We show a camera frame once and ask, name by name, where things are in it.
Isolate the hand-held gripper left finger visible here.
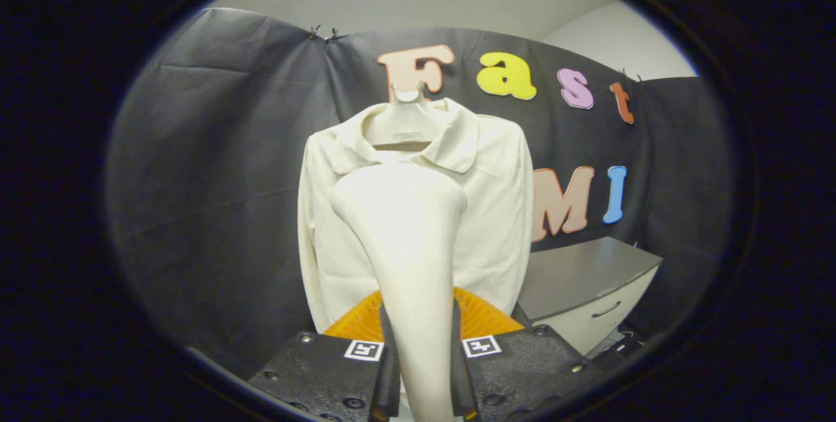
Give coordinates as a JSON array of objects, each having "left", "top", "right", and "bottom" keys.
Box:
[{"left": 247, "top": 288, "right": 400, "bottom": 422}]

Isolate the cream button shirt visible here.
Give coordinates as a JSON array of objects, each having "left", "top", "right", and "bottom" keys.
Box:
[{"left": 297, "top": 97, "right": 535, "bottom": 334}]

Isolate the beige cabinet with grey top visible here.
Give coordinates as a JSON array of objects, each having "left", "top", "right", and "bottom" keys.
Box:
[{"left": 513, "top": 236, "right": 664, "bottom": 357}]

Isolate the white garment steamer head with hose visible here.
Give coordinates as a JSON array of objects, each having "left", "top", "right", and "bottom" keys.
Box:
[{"left": 331, "top": 162, "right": 468, "bottom": 422}]

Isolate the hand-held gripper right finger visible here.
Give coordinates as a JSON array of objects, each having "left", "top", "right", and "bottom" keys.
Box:
[{"left": 451, "top": 286, "right": 611, "bottom": 422}]

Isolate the cream plastic hanger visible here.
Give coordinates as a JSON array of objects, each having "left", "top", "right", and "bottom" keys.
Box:
[{"left": 362, "top": 80, "right": 445, "bottom": 152}]

